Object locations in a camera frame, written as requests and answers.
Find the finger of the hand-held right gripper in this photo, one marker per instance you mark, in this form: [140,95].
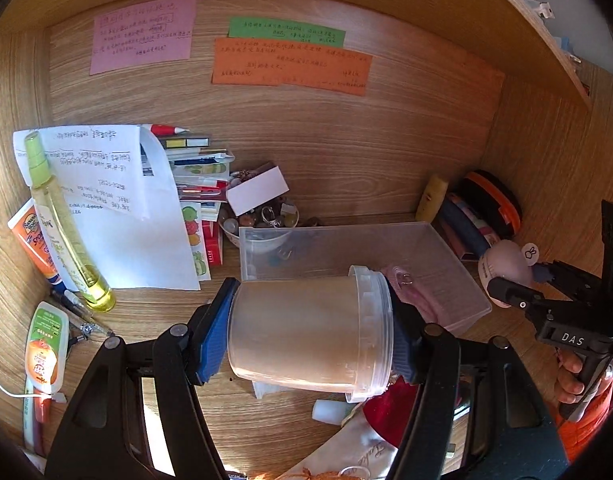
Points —
[561,272]
[506,291]

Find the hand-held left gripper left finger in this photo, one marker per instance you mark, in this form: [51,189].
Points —
[216,332]

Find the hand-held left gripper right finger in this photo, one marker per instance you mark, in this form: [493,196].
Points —
[404,345]

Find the pink round plush toy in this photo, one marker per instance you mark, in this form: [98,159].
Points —
[506,262]

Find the red plush item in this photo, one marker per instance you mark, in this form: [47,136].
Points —
[391,410]

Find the translucent plastic jar with lid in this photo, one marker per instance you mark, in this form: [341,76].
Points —
[296,330]

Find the pale tube with white cap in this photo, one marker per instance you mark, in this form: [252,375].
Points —
[329,411]

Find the clear plastic storage box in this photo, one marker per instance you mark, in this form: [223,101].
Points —
[336,245]

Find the person's right forearm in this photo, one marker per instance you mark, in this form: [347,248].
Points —
[581,435]

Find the wooden desktop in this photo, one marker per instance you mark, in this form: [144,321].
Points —
[151,315]

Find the person's right hand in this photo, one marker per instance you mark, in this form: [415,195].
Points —
[569,380]

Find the small white paper scrap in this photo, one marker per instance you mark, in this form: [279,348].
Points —
[264,390]

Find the navy pencil case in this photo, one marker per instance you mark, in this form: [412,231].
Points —
[461,225]

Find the small red box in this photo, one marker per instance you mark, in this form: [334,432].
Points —
[214,245]

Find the black orange round case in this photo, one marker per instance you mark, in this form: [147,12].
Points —
[491,200]

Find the fruit print card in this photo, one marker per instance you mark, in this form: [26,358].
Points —
[194,240]

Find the white bowl of trinkets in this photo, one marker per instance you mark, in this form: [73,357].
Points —
[259,221]

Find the yellow tube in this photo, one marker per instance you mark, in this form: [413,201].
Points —
[431,197]

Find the clear barrel pen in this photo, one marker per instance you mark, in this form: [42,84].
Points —
[89,320]

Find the white handwritten paper sheet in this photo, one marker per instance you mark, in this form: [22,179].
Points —
[136,220]

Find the small white box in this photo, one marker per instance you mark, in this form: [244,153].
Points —
[256,190]

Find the black pen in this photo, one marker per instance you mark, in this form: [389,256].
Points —
[59,297]

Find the green orange packet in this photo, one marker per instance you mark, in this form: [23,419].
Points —
[46,350]

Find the stack of booklets and cards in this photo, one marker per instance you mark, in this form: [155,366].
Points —
[196,160]

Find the yellow spray bottle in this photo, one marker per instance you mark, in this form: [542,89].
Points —
[66,225]

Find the orange sunscreen tube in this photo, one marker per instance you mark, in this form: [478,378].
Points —
[31,232]

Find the red white pen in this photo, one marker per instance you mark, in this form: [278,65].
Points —
[161,129]

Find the wooden shelf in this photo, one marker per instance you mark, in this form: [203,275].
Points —
[536,45]

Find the orange paper note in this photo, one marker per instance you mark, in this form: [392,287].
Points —
[286,67]

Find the pink paper note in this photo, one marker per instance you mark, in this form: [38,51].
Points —
[141,35]

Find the green paper note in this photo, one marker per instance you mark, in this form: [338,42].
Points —
[286,32]

